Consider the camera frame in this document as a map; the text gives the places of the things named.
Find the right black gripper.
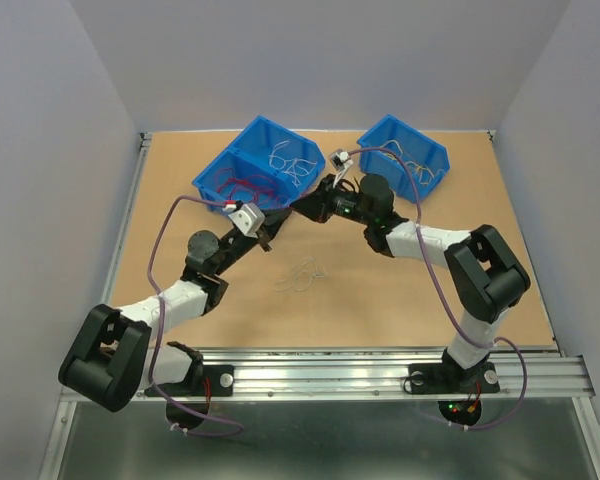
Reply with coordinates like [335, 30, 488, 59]
[290, 172, 374, 226]

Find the red wire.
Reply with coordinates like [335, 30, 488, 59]
[212, 168, 289, 209]

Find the white wire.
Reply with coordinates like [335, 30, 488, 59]
[268, 140, 294, 171]
[284, 157, 319, 189]

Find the wire bundle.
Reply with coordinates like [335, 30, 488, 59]
[273, 256, 329, 295]

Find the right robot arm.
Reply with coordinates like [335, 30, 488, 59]
[291, 174, 531, 390]

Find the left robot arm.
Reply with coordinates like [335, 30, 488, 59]
[58, 204, 292, 412]

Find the large divided blue bin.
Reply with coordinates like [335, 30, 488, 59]
[192, 116, 326, 212]

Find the small blue bin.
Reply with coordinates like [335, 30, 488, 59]
[357, 115, 450, 203]

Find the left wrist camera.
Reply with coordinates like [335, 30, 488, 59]
[223, 201, 265, 238]

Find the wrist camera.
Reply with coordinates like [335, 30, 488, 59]
[223, 201, 265, 238]
[329, 149, 353, 187]

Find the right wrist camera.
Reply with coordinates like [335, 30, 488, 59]
[329, 149, 353, 187]

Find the aluminium frame rail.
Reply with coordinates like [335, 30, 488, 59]
[111, 132, 593, 409]

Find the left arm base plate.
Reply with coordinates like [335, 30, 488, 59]
[158, 364, 235, 399]

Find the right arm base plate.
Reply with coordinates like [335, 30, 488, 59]
[402, 362, 500, 396]

